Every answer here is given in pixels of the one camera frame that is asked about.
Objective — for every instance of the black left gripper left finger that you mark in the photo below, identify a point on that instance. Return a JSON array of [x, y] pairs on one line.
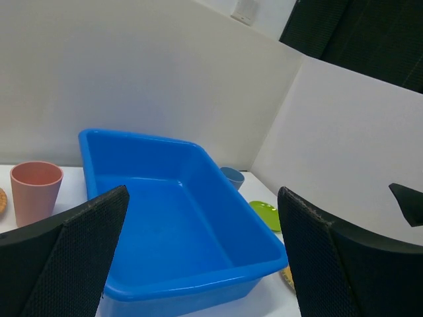
[[58, 266]]

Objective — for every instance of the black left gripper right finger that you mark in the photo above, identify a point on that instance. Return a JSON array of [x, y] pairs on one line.
[[341, 269]]

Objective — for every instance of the pink plastic cup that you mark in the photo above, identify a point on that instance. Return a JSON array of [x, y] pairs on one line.
[[35, 187]]

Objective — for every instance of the green plastic plate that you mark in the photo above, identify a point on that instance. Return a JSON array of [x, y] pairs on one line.
[[268, 213]]

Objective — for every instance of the blue plastic bin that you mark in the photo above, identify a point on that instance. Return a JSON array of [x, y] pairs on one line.
[[189, 241]]

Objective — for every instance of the black window blind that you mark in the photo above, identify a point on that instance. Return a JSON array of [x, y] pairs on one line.
[[379, 39]]

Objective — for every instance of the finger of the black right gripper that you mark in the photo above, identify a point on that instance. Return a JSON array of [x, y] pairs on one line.
[[410, 202]]

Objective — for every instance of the white wall socket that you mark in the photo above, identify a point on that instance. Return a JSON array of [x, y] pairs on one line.
[[245, 11]]

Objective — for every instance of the yellow woven bamboo plate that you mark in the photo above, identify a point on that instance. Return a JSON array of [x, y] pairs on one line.
[[286, 274]]

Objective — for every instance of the orange woven bamboo plate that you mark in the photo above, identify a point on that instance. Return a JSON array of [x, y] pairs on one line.
[[3, 201]]

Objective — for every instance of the blue plastic cup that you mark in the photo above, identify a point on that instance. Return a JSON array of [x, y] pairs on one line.
[[235, 177]]

